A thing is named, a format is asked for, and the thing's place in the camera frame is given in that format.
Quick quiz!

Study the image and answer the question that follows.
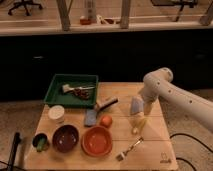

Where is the light blue towel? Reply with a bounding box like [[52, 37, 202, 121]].
[[130, 96, 144, 115]]

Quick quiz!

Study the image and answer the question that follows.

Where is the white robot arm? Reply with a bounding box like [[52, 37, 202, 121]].
[[140, 67, 213, 133]]

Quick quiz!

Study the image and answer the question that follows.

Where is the orange bowl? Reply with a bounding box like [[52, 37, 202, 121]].
[[81, 126, 113, 157]]

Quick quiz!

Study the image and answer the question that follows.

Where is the purple bowl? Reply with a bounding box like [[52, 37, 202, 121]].
[[52, 125, 79, 153]]

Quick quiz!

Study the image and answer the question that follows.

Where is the small orange fruit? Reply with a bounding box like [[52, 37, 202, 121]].
[[100, 115, 112, 128]]

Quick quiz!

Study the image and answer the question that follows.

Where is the blue sponge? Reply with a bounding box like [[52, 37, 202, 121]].
[[84, 109, 97, 127]]

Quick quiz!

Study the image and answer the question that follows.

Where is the silver metal fork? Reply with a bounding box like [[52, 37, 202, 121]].
[[116, 137, 144, 162]]

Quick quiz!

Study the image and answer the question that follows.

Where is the dark red item in tray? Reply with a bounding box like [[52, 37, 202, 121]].
[[74, 89, 89, 100]]

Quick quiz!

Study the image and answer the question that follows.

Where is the green plastic tray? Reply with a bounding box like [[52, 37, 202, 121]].
[[44, 74, 98, 108]]

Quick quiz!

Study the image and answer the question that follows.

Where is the white round container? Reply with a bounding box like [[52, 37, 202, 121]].
[[48, 105, 65, 123]]

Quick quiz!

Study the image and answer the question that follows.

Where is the red and white object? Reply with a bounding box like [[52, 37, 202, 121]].
[[79, 0, 98, 26]]

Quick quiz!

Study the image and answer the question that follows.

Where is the black office chair right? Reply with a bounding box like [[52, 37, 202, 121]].
[[150, 0, 198, 22]]

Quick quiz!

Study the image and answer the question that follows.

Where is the black office chair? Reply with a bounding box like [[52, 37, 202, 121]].
[[8, 0, 43, 16], [150, 0, 198, 22]]

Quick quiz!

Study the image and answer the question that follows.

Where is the dark green cup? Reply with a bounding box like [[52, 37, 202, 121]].
[[32, 133, 49, 152]]

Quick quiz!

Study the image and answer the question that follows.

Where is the black stand at left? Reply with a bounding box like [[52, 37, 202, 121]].
[[0, 132, 21, 171]]

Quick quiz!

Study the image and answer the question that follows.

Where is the black office chair left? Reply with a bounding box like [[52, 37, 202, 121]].
[[8, 0, 43, 16]]

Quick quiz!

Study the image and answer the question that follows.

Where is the black cable on floor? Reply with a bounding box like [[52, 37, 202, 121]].
[[169, 132, 213, 171]]

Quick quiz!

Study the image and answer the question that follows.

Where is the white-handled utensil in tray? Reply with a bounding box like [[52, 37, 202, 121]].
[[62, 84, 94, 93]]

